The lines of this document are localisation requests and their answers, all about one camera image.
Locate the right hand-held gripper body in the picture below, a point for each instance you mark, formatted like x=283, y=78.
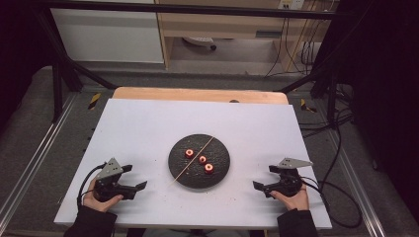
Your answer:
x=286, y=184

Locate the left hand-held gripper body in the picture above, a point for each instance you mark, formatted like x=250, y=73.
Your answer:
x=108, y=189

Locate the thin wooden skewer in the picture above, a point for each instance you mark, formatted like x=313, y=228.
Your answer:
x=192, y=161

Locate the round black plate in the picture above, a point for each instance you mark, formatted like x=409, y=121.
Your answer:
x=197, y=176

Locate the person's left hand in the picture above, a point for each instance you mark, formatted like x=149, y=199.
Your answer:
x=99, y=204

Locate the person's right hand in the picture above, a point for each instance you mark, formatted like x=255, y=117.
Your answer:
x=294, y=201

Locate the white table board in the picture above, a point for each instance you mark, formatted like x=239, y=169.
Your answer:
x=148, y=131

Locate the yellow black floor tape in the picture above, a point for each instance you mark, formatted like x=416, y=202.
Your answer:
x=307, y=106
x=94, y=100

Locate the wooden table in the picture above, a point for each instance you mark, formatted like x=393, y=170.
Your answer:
x=197, y=95

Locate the white cabinet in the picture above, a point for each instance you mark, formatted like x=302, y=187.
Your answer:
x=108, y=36

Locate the white power strip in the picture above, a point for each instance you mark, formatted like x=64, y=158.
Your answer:
x=199, y=41

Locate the wooden desk shelf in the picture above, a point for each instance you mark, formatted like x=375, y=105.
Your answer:
x=224, y=24

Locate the aluminium floor rail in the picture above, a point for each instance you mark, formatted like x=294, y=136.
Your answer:
x=359, y=184
x=36, y=158

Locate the white wall socket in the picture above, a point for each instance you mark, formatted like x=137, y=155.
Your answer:
x=291, y=4

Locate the black metal frame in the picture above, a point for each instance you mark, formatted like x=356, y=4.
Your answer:
x=197, y=10

